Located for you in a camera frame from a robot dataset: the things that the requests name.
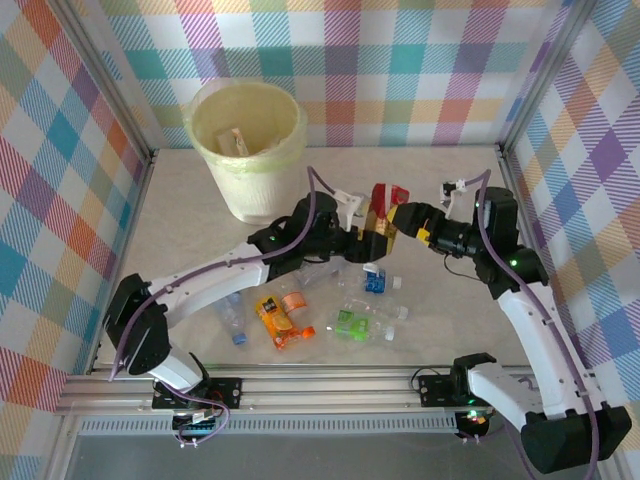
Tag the green label white cap bottle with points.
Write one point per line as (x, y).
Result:
(352, 325)

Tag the blue label white cap bottle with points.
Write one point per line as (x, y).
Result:
(375, 284)

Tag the orange juice bottle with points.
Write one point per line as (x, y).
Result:
(275, 322)

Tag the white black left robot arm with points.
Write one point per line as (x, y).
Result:
(210, 285)

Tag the clear white cap bottle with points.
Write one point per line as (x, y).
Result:
(402, 313)

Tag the orange label clear bottle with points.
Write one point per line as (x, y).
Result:
(294, 301)

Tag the blue cap water bottle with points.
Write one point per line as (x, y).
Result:
(235, 320)

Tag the red gold tea bottle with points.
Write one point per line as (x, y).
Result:
(385, 197)

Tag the aluminium frame post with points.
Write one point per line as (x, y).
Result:
(544, 75)
(112, 85)

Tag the cream plastic trash bin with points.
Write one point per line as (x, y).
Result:
(240, 110)

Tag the aluminium side frame rail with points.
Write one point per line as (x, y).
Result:
(512, 185)
(137, 210)

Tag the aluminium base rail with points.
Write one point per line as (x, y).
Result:
(325, 387)

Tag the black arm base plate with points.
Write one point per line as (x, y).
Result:
(227, 390)
(435, 390)

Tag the cream plastic waste bin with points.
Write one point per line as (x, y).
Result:
(250, 195)

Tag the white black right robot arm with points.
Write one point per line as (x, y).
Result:
(535, 340)

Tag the bluish clear ribbed bottle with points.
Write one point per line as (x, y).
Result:
(312, 276)

